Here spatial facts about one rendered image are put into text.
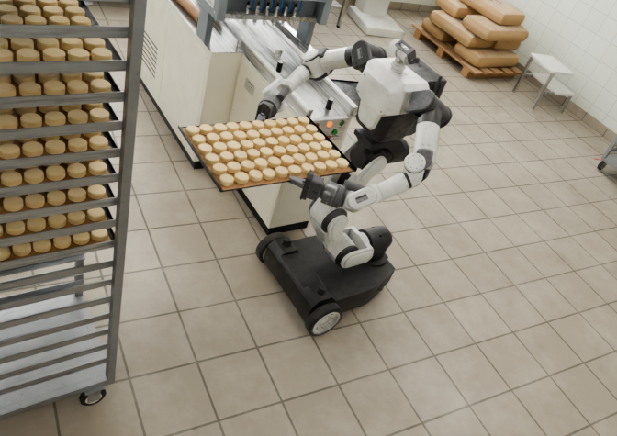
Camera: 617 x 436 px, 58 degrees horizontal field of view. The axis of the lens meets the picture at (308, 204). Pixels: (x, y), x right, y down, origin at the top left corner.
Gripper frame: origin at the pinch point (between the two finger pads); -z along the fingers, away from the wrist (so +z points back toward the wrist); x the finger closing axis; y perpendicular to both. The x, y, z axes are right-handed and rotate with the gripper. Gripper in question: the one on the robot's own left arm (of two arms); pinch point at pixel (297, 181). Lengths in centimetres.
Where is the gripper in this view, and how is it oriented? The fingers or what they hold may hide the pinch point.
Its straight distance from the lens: 209.9
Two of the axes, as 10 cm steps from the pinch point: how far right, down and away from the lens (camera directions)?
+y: -2.3, 5.5, -8.0
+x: 2.6, -7.6, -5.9
